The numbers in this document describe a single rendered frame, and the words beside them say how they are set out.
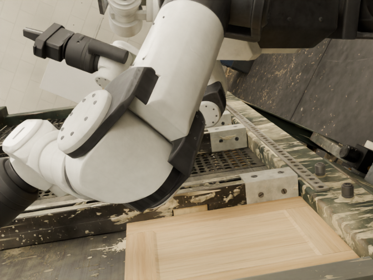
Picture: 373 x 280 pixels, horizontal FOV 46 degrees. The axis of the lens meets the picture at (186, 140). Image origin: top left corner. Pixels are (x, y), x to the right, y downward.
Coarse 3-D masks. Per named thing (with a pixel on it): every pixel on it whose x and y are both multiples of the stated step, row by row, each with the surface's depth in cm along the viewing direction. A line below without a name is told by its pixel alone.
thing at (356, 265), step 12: (324, 264) 70; (336, 264) 70; (348, 264) 70; (360, 264) 69; (372, 264) 69; (252, 276) 70; (264, 276) 69; (276, 276) 69; (288, 276) 68; (300, 276) 68; (312, 276) 68; (324, 276) 67; (336, 276) 67; (348, 276) 67; (360, 276) 66; (372, 276) 66
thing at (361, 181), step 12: (348, 144) 110; (372, 144) 109; (348, 156) 109; (360, 156) 110; (372, 156) 108; (336, 168) 107; (360, 168) 109; (372, 168) 105; (360, 180) 102; (372, 180) 103; (372, 192) 91
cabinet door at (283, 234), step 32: (128, 224) 98; (160, 224) 96; (192, 224) 94; (224, 224) 93; (256, 224) 91; (288, 224) 90; (320, 224) 87; (128, 256) 84; (160, 256) 83; (192, 256) 82; (224, 256) 81; (256, 256) 79; (288, 256) 78; (320, 256) 76; (352, 256) 75
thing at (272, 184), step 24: (288, 168) 105; (192, 192) 99; (216, 192) 99; (240, 192) 100; (264, 192) 100; (288, 192) 101; (24, 216) 96; (48, 216) 96; (72, 216) 97; (96, 216) 97; (120, 216) 98; (144, 216) 99; (168, 216) 99; (0, 240) 96; (24, 240) 97; (48, 240) 97
